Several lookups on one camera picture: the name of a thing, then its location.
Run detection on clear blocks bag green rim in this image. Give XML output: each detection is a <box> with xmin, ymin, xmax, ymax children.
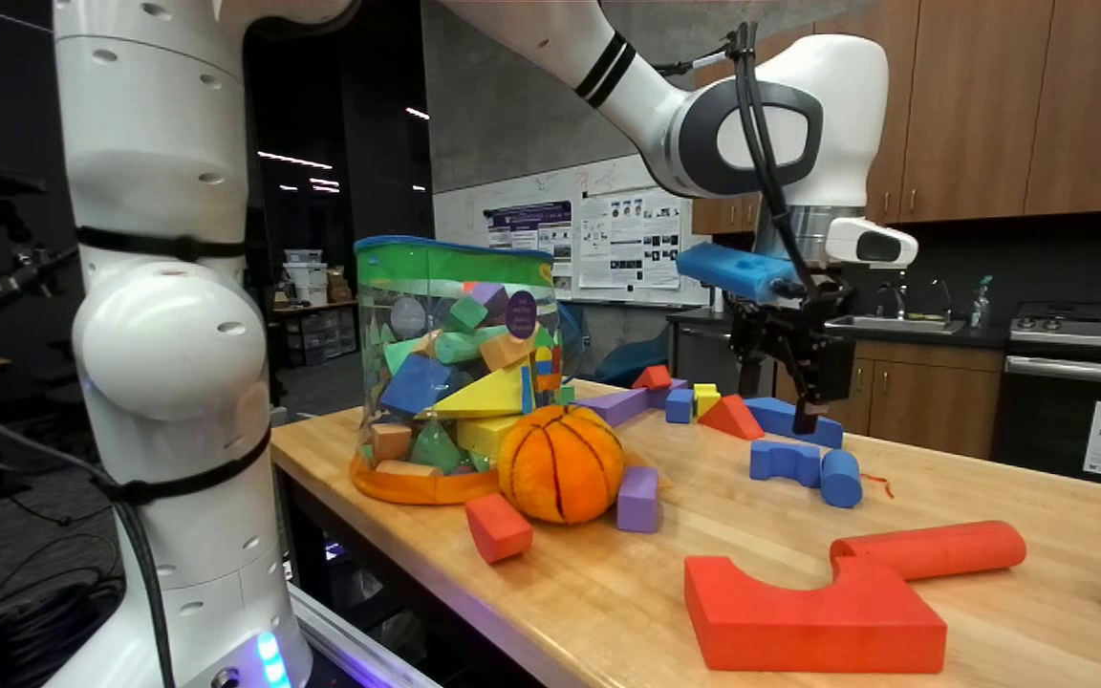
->
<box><xmin>350</xmin><ymin>235</ymin><xmax>567</xmax><ymax>506</ymax></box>

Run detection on blue chair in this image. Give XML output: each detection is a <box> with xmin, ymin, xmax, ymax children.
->
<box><xmin>593</xmin><ymin>329</ymin><xmax>672</xmax><ymax>389</ymax></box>

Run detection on steel stove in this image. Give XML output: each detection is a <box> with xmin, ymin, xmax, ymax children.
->
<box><xmin>989</xmin><ymin>302</ymin><xmax>1101</xmax><ymax>495</ymax></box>

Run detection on blue foam cylinder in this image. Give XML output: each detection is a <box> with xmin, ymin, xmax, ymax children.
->
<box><xmin>818</xmin><ymin>448</ymin><xmax>864</xmax><ymax>509</ymax></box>

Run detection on wooden wall cabinets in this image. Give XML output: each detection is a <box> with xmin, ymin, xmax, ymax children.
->
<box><xmin>691</xmin><ymin>0</ymin><xmax>1101</xmax><ymax>236</ymax></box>

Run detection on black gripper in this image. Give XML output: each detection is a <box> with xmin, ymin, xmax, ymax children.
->
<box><xmin>727</xmin><ymin>275</ymin><xmax>858</xmax><ymax>438</ymax></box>

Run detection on whiteboard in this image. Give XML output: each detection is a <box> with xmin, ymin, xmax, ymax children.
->
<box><xmin>432</xmin><ymin>153</ymin><xmax>716</xmax><ymax>309</ymax></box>

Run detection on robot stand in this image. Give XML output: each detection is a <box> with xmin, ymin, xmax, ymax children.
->
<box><xmin>178</xmin><ymin>581</ymin><xmax>442</xmax><ymax>688</ymax></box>

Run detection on heap of foam blocks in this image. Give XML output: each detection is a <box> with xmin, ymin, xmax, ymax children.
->
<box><xmin>364</xmin><ymin>282</ymin><xmax>563</xmax><ymax>476</ymax></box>

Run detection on grey dishwasher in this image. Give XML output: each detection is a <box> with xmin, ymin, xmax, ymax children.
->
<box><xmin>672</xmin><ymin>322</ymin><xmax>777</xmax><ymax>396</ymax></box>

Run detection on long blue foam block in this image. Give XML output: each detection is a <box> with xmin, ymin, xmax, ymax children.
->
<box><xmin>744</xmin><ymin>397</ymin><xmax>845</xmax><ymax>450</ymax></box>

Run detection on plush orange basketball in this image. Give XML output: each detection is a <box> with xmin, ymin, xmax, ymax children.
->
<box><xmin>497</xmin><ymin>404</ymin><xmax>626</xmax><ymax>527</ymax></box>

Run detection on white poster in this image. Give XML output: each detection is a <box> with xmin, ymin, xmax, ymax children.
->
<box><xmin>576</xmin><ymin>185</ymin><xmax>684</xmax><ymax>291</ymax></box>

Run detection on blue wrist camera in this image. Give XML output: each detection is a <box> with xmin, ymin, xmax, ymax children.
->
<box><xmin>675</xmin><ymin>242</ymin><xmax>803</xmax><ymax>303</ymax></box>

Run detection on long purple foam block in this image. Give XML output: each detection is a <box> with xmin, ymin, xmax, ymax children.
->
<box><xmin>573</xmin><ymin>378</ymin><xmax>689</xmax><ymax>428</ymax></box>

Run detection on blue curved foam block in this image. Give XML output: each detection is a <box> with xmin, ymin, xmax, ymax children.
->
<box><xmin>748</xmin><ymin>439</ymin><xmax>823</xmax><ymax>489</ymax></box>

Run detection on purple headed poster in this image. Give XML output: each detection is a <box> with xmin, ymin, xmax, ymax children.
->
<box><xmin>484</xmin><ymin>200</ymin><xmax>574</xmax><ymax>290</ymax></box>

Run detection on steel sink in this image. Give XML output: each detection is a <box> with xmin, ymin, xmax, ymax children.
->
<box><xmin>823</xmin><ymin>314</ymin><xmax>968</xmax><ymax>336</ymax></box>

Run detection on shelf with storage boxes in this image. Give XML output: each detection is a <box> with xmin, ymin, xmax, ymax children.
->
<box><xmin>271</xmin><ymin>247</ymin><xmax>361</xmax><ymax>368</ymax></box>

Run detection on steel tap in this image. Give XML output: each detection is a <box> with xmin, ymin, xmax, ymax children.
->
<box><xmin>878</xmin><ymin>278</ymin><xmax>955</xmax><ymax>322</ymax></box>

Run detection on coil of black cable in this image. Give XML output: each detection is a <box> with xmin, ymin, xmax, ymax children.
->
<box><xmin>0</xmin><ymin>562</ymin><xmax>128</xmax><ymax>675</ymax></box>

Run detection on large red curved foam block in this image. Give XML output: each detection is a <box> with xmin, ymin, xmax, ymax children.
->
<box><xmin>683</xmin><ymin>553</ymin><xmax>949</xmax><ymax>675</ymax></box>

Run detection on red foam cylinder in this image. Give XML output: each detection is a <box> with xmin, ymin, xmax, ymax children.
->
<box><xmin>829</xmin><ymin>520</ymin><xmax>1028</xmax><ymax>582</ymax></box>

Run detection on small red foam block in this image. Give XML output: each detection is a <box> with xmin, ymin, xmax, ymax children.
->
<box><xmin>464</xmin><ymin>492</ymin><xmax>534</xmax><ymax>565</ymax></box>

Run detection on wooden base cabinets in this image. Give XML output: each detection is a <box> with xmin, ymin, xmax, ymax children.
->
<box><xmin>774</xmin><ymin>340</ymin><xmax>1006</xmax><ymax>461</ymax></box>

